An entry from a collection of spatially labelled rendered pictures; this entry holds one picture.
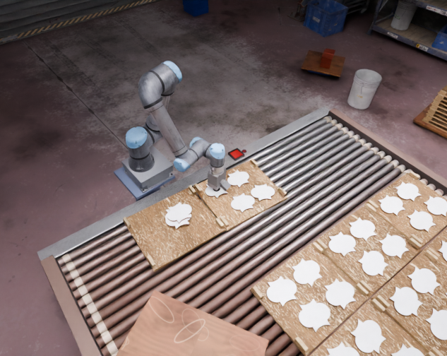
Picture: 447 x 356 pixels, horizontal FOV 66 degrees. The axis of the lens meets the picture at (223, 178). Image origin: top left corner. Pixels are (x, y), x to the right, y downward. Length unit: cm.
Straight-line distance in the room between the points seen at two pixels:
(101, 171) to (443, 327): 286
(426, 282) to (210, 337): 103
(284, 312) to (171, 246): 61
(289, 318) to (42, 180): 266
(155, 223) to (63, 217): 152
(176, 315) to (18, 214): 221
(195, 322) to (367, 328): 72
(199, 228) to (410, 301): 102
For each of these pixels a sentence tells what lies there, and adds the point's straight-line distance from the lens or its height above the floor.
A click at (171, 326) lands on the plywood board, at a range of 147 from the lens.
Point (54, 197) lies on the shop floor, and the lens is 342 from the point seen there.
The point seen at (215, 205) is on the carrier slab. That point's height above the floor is 94.
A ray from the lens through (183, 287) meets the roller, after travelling 167.
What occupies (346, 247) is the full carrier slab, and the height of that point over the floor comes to 95.
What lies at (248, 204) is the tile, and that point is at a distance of 189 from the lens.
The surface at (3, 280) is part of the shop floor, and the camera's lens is 309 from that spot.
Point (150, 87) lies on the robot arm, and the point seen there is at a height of 155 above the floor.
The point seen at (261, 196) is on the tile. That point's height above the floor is 95.
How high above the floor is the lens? 243
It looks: 48 degrees down
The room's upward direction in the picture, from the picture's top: 3 degrees clockwise
